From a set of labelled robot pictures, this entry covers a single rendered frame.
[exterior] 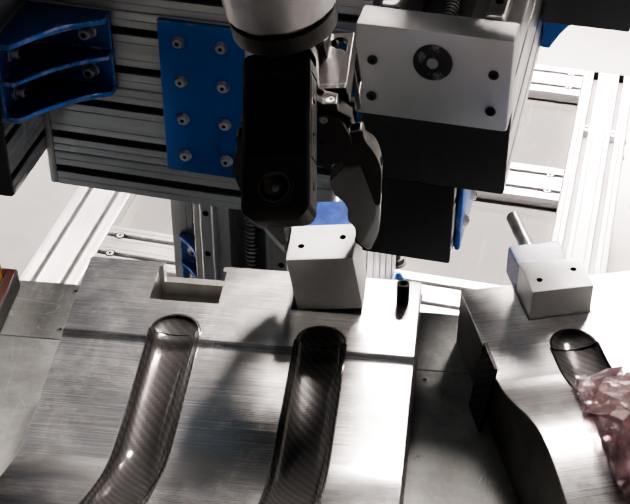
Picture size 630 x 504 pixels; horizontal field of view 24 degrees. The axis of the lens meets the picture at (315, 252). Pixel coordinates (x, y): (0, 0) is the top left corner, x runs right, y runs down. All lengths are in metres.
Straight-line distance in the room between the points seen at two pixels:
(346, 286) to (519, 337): 0.15
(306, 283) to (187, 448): 0.16
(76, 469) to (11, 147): 0.57
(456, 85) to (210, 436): 0.41
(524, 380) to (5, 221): 1.73
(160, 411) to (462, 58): 0.41
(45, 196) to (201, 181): 1.24
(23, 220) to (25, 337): 1.49
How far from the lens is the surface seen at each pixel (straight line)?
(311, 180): 0.93
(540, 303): 1.14
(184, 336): 1.08
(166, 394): 1.04
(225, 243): 1.75
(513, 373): 1.10
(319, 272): 1.06
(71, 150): 1.57
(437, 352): 1.19
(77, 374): 1.06
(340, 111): 0.98
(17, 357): 1.21
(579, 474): 0.98
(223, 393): 1.03
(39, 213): 2.72
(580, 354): 1.13
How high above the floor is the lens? 1.60
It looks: 38 degrees down
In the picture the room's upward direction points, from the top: straight up
